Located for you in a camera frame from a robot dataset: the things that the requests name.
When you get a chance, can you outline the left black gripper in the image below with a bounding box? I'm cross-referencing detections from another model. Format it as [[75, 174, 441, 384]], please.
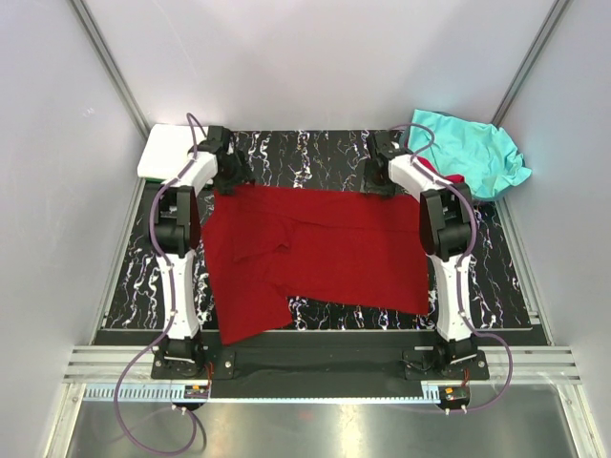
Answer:
[[213, 150, 255, 197]]

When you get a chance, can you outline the aluminium frame post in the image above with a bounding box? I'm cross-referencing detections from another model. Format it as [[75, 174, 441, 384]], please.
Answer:
[[491, 0, 572, 127], [67, 0, 151, 139]]

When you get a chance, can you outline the teal t shirt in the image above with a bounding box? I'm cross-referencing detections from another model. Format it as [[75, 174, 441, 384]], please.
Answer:
[[411, 110, 532, 198]]

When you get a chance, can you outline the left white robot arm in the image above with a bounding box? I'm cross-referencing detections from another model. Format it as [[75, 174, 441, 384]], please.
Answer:
[[137, 124, 254, 380]]

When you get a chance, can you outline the crimson t shirt in basket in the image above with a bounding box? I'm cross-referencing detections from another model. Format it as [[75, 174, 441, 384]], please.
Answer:
[[416, 156, 465, 184]]

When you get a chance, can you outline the folded white t shirt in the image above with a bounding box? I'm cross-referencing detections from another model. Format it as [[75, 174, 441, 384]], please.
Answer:
[[137, 124, 218, 186]]

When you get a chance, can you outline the red t shirt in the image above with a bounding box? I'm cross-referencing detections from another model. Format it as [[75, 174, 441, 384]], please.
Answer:
[[201, 185, 430, 345]]

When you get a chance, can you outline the right aluminium frame post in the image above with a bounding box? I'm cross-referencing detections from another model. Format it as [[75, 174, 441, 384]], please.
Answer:
[[491, 0, 572, 127]]

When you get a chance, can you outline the aluminium cross rail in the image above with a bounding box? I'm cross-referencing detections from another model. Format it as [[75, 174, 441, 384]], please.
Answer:
[[63, 346, 580, 384]]

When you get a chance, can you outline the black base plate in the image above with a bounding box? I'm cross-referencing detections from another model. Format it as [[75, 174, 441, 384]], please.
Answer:
[[150, 328, 545, 400]]

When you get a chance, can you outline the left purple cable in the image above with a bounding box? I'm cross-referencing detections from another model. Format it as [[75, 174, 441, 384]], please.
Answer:
[[112, 112, 209, 454]]

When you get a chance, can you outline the left aluminium frame post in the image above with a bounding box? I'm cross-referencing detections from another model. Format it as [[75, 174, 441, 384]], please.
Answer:
[[67, 0, 151, 139]]

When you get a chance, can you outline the left cable duct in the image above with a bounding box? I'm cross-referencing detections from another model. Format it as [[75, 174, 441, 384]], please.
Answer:
[[84, 384, 209, 403]]

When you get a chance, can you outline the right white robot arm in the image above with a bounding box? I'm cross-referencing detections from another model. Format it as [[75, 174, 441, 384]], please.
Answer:
[[362, 132, 477, 379]]

